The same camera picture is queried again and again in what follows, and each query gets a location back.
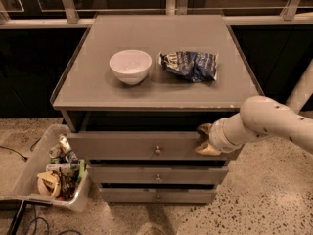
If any blue crumpled chip bag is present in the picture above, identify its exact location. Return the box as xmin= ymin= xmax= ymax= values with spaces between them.
xmin=158 ymin=51 xmax=218 ymax=83

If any black cable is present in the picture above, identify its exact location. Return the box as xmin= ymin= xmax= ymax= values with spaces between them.
xmin=0 ymin=137 xmax=42 ymax=163

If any grey top drawer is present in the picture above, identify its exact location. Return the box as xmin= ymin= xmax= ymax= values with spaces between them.
xmin=67 ymin=131 xmax=241 ymax=161

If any grey middle drawer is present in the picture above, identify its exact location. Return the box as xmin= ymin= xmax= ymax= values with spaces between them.
xmin=87 ymin=165 xmax=228 ymax=184

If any blue cable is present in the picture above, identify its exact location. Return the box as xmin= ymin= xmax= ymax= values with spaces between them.
xmin=24 ymin=204 xmax=51 ymax=235

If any white ceramic bowl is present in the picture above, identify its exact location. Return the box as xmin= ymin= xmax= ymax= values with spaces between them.
xmin=109 ymin=50 xmax=152 ymax=85

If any green packaged snack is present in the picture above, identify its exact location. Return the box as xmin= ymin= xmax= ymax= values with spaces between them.
xmin=76 ymin=160 xmax=86 ymax=184

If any tan paper cup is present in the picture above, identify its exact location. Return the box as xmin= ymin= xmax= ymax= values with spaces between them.
xmin=37 ymin=171 xmax=61 ymax=197

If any grey bottom drawer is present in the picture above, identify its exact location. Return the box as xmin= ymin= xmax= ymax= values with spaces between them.
xmin=100 ymin=188 xmax=217 ymax=204

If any grey drawer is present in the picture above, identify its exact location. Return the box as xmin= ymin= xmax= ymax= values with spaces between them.
xmin=67 ymin=131 xmax=241 ymax=161
xmin=87 ymin=165 xmax=228 ymax=184
xmin=100 ymin=188 xmax=217 ymax=204

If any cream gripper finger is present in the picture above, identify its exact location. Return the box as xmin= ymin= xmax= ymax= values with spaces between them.
xmin=195 ymin=141 xmax=221 ymax=156
xmin=197 ymin=123 xmax=212 ymax=135

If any metal railing frame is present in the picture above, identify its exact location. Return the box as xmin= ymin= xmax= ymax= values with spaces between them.
xmin=0 ymin=0 xmax=313 ymax=29

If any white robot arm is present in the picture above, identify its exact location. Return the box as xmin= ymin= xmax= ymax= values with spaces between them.
xmin=195 ymin=61 xmax=313 ymax=156

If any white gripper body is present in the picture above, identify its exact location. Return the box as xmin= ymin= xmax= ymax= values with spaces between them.
xmin=209 ymin=117 xmax=242 ymax=153

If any crushed metallic can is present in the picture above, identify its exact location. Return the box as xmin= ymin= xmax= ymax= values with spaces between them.
xmin=59 ymin=134 xmax=71 ymax=153

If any grey drawer cabinet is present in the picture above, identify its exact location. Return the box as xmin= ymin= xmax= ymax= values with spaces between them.
xmin=51 ymin=15 xmax=262 ymax=192

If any clear plastic bin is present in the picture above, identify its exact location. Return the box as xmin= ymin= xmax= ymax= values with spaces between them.
xmin=0 ymin=124 xmax=92 ymax=212

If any black pole stand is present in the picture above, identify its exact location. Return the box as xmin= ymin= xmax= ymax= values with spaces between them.
xmin=7 ymin=200 xmax=27 ymax=235

